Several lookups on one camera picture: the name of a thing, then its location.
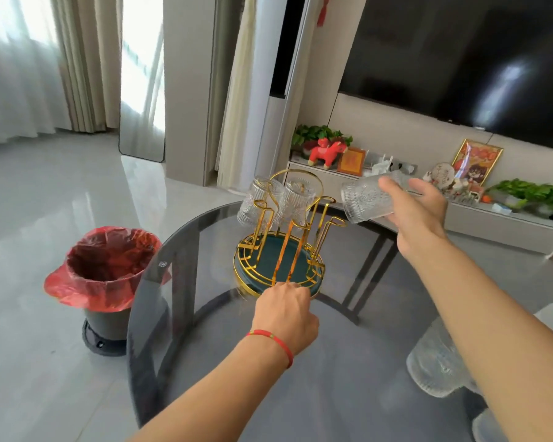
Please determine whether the beige curtain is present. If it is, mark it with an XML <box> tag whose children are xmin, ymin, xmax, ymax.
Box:
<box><xmin>49</xmin><ymin>0</ymin><xmax>123</xmax><ymax>134</ymax></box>

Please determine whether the clear embossed glass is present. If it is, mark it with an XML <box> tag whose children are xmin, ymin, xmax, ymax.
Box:
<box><xmin>340</xmin><ymin>169</ymin><xmax>413</xmax><ymax>225</ymax></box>
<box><xmin>471</xmin><ymin>407</ymin><xmax>510</xmax><ymax>442</ymax></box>
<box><xmin>274</xmin><ymin>176</ymin><xmax>316</xmax><ymax>228</ymax></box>
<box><xmin>236</xmin><ymin>177</ymin><xmax>273</xmax><ymax>228</ymax></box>
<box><xmin>405</xmin><ymin>316</ymin><xmax>482</xmax><ymax>399</ymax></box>

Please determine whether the grey wall socket panel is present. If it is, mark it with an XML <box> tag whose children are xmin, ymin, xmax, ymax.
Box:
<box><xmin>364</xmin><ymin>151</ymin><xmax>418</xmax><ymax>174</ymax></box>

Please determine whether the red plush horse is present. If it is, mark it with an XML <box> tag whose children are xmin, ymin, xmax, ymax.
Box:
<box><xmin>307</xmin><ymin>138</ymin><xmax>349</xmax><ymax>170</ymax></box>

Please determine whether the person's left forearm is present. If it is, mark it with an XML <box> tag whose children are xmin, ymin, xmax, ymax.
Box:
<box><xmin>129</xmin><ymin>335</ymin><xmax>289</xmax><ymax>442</ymax></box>

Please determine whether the black wall television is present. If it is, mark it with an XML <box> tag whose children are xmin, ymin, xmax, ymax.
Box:
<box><xmin>338</xmin><ymin>0</ymin><xmax>553</xmax><ymax>150</ymax></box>

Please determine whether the beige low television cabinet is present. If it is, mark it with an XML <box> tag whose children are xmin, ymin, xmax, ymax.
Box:
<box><xmin>287</xmin><ymin>153</ymin><xmax>553</xmax><ymax>255</ymax></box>

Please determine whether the white standing air conditioner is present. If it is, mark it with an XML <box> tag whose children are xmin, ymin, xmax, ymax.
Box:
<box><xmin>239</xmin><ymin>0</ymin><xmax>326</xmax><ymax>195</ymax></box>

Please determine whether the small orange framed picture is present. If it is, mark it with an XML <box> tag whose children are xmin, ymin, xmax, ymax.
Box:
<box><xmin>336</xmin><ymin>147</ymin><xmax>367</xmax><ymax>178</ymax></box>

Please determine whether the tall floor mirror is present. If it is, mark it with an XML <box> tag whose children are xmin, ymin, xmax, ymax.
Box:
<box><xmin>118</xmin><ymin>0</ymin><xmax>166</xmax><ymax>163</ymax></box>

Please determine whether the green leafy potted plant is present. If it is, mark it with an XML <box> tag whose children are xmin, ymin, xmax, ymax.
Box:
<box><xmin>486</xmin><ymin>178</ymin><xmax>542</xmax><ymax>210</ymax></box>
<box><xmin>529</xmin><ymin>181</ymin><xmax>553</xmax><ymax>219</ymax></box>
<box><xmin>291</xmin><ymin>124</ymin><xmax>354</xmax><ymax>155</ymax></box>

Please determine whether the gold framed picture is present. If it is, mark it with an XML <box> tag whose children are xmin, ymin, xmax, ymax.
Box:
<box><xmin>450</xmin><ymin>138</ymin><xmax>504</xmax><ymax>187</ymax></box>

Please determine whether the person's right forearm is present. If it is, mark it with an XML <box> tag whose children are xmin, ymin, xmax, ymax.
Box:
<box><xmin>403</xmin><ymin>236</ymin><xmax>553</xmax><ymax>442</ymax></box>

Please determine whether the dark grey trash bin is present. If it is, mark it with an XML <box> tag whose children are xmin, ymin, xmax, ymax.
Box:
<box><xmin>84</xmin><ymin>308</ymin><xmax>132</xmax><ymax>341</ymax></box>

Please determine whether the person's left hand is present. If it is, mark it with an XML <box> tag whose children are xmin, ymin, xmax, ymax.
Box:
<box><xmin>251</xmin><ymin>281</ymin><xmax>320</xmax><ymax>357</ymax></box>

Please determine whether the round white plaque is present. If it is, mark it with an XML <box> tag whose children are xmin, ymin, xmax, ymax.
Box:
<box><xmin>431</xmin><ymin>162</ymin><xmax>456</xmax><ymax>187</ymax></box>

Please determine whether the gold wire cup rack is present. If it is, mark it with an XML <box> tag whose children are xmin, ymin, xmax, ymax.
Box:
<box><xmin>232</xmin><ymin>168</ymin><xmax>346</xmax><ymax>300</ymax></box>

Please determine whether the red plastic bin bag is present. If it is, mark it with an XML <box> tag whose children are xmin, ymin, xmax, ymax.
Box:
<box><xmin>44</xmin><ymin>226</ymin><xmax>172</xmax><ymax>314</ymax></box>

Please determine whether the person's right hand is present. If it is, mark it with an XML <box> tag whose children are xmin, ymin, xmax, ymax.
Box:
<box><xmin>377</xmin><ymin>175</ymin><xmax>450</xmax><ymax>268</ymax></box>

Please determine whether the row of small figurines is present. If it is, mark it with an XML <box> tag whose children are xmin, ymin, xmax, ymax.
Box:
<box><xmin>423</xmin><ymin>172</ymin><xmax>485</xmax><ymax>203</ymax></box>

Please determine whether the red string bracelet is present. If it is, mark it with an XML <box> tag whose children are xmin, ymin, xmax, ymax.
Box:
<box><xmin>245</xmin><ymin>330</ymin><xmax>295</xmax><ymax>370</ymax></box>

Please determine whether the white crumpled plastic bag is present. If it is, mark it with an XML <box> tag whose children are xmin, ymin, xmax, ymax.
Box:
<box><xmin>368</xmin><ymin>153</ymin><xmax>395</xmax><ymax>176</ymax></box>

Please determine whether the round dark glass table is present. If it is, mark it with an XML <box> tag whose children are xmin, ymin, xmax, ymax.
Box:
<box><xmin>127</xmin><ymin>200</ymin><xmax>510</xmax><ymax>442</ymax></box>

